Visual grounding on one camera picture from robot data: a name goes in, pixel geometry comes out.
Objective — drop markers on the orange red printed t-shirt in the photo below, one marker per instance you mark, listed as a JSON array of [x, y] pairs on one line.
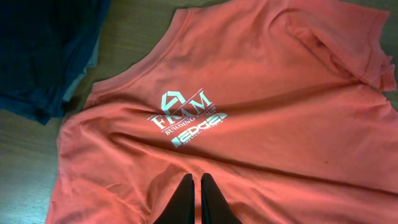
[[282, 102]]

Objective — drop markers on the grey folded garment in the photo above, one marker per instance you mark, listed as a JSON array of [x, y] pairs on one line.
[[91, 63]]

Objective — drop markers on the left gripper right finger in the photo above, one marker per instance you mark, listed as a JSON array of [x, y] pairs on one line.
[[214, 207]]

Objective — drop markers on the navy blue folded garment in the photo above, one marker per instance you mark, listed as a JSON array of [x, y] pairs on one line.
[[45, 44]]

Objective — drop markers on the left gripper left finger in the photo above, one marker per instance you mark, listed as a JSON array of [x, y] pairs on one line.
[[181, 206]]

